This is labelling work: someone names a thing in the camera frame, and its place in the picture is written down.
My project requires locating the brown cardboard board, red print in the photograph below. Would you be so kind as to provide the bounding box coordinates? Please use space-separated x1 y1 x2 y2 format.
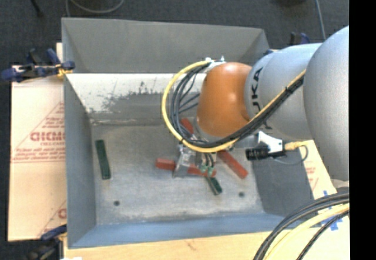
6 75 338 242

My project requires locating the dark green flat block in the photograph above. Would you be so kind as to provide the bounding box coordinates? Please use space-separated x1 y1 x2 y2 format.
205 175 223 196
95 139 112 181

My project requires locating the red-brown flat block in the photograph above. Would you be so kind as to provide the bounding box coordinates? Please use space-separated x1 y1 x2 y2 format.
179 117 196 136
217 149 249 180
155 158 217 178

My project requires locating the black cylinder on white bracket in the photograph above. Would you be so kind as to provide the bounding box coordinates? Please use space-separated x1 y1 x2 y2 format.
245 131 285 161

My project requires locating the grey metal bin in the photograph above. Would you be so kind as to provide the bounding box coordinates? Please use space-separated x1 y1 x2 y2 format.
61 17 315 249

